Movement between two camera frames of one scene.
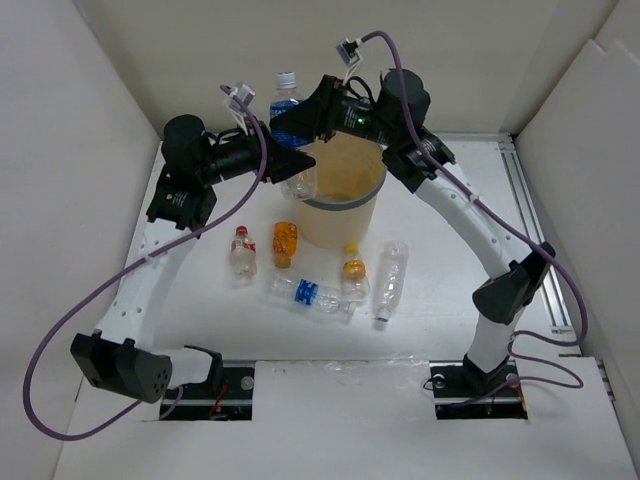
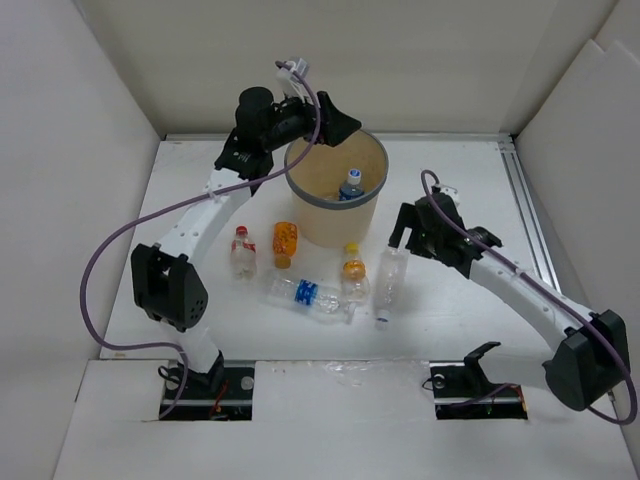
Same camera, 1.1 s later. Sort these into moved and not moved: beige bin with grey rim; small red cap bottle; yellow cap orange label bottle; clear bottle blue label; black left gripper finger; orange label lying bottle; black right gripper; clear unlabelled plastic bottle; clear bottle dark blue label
Moved: clear bottle dark blue label; black left gripper finger; black right gripper
Not moved: yellow cap orange label bottle; small red cap bottle; orange label lying bottle; clear unlabelled plastic bottle; beige bin with grey rim; clear bottle blue label
